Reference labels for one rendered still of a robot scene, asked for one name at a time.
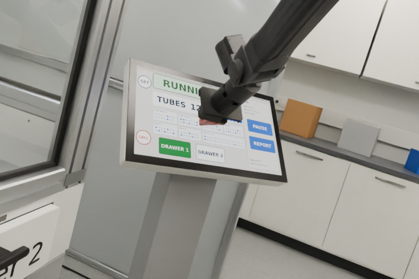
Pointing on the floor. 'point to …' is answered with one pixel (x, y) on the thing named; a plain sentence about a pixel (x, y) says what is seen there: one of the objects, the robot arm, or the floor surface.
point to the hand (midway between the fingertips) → (201, 121)
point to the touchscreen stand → (171, 226)
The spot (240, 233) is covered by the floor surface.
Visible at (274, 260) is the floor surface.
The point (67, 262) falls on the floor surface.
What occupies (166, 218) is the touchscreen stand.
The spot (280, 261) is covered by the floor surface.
